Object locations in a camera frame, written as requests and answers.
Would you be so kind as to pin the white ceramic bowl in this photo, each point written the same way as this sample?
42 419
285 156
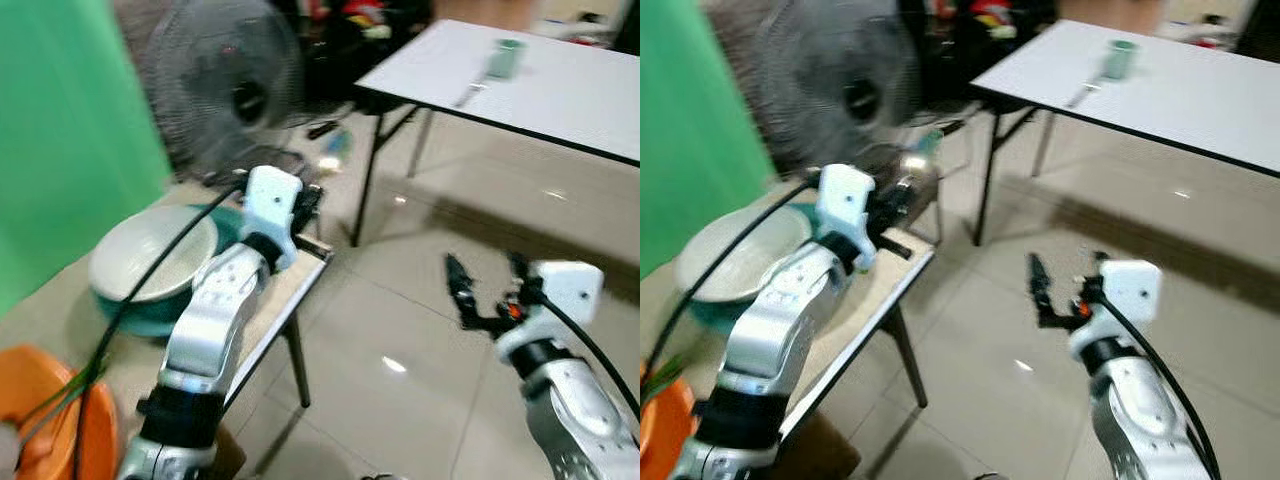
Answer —
735 262
140 255

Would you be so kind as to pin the green cloth backdrop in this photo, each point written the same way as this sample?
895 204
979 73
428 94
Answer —
70 130
700 120

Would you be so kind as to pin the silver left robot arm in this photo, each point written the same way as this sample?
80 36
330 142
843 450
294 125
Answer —
790 310
215 310

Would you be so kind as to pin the red and black clutter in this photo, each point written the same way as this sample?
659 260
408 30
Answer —
365 20
990 20

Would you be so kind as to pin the teal bottle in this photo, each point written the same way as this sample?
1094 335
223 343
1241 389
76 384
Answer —
930 144

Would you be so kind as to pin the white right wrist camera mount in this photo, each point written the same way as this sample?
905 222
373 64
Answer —
1135 290
570 290

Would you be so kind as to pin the white folding table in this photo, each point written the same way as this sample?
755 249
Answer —
560 85
1190 85

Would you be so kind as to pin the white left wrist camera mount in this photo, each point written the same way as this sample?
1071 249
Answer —
845 200
268 200

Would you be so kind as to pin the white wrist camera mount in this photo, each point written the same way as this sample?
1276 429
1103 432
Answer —
845 200
570 290
1135 290
268 200

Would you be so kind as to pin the beige side table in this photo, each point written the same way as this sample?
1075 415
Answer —
880 300
40 320

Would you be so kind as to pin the green leaves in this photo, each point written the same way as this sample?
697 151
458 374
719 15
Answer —
70 392
664 374

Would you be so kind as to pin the black standing fan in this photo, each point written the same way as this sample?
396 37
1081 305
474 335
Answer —
215 80
830 80

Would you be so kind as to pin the green cup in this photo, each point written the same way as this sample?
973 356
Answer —
1120 58
506 58

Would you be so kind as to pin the brown cardboard box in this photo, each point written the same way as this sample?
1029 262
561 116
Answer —
825 450
228 455

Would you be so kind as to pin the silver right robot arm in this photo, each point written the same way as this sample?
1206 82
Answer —
575 410
1140 410

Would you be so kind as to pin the silver spoon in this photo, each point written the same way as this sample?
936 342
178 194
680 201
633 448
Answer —
1084 95
470 95

